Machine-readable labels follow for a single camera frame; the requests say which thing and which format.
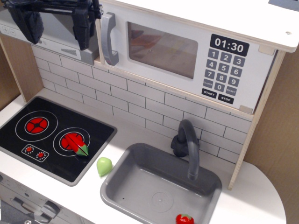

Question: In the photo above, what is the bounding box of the red toy chili pepper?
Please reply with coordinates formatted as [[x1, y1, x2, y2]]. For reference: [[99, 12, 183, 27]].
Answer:
[[64, 133, 89, 156]]

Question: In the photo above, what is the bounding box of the black toy stove top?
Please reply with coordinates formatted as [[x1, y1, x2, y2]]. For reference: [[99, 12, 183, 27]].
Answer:
[[0, 97, 117, 186]]

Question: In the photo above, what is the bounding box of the grey microwave door handle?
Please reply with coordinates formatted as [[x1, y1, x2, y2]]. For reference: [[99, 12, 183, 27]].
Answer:
[[100, 12, 119, 66]]

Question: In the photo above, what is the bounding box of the dark grey toy faucet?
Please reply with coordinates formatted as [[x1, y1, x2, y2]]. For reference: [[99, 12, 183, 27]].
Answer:
[[171, 119, 199, 181]]

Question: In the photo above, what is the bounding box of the grey toy sink basin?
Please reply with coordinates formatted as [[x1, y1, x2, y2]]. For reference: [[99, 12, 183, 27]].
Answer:
[[100, 143, 222, 224]]

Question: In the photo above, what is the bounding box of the red toy strawberry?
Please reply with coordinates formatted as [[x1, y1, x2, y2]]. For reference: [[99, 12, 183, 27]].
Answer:
[[175, 214, 194, 224]]

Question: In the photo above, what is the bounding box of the white wooden microwave cabinet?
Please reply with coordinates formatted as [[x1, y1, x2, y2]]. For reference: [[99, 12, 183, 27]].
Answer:
[[95, 0, 299, 189]]

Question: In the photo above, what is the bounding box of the grey toy range hood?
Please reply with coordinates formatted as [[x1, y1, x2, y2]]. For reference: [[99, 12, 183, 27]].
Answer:
[[0, 7, 100, 65]]

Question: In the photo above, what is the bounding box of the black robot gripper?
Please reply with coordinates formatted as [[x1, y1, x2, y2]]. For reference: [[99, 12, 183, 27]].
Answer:
[[1, 0, 103, 50]]

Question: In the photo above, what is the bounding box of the white toy microwave door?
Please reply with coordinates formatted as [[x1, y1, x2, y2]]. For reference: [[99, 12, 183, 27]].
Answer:
[[103, 1, 276, 113]]

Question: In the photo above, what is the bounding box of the grey toy oven handle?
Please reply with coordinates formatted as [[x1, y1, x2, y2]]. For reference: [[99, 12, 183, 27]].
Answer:
[[11, 197, 60, 224]]

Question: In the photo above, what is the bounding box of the green toy pear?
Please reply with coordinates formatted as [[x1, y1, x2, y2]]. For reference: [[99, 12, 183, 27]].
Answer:
[[97, 157, 113, 177]]

